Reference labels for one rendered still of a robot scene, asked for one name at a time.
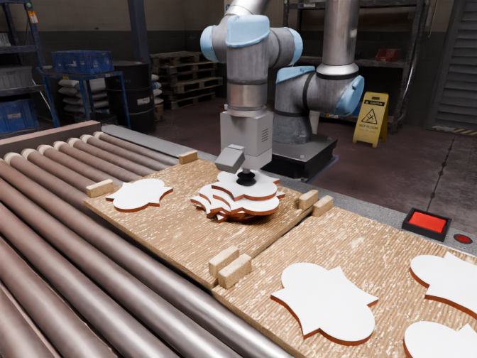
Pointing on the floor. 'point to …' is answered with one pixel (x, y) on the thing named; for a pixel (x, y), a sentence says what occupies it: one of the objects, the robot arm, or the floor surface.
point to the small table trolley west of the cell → (82, 90)
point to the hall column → (140, 38)
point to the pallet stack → (184, 77)
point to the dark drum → (142, 95)
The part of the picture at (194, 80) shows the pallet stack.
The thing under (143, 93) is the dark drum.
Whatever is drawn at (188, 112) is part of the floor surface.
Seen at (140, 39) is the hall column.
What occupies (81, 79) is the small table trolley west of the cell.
